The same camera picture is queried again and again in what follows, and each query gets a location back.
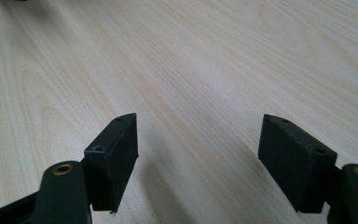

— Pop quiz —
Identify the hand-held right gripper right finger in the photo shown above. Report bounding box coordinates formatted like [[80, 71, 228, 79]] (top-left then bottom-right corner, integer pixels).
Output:
[[257, 113, 338, 215]]

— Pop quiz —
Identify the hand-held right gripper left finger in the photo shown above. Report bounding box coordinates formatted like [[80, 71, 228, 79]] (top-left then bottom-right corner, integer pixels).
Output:
[[83, 112, 140, 215]]

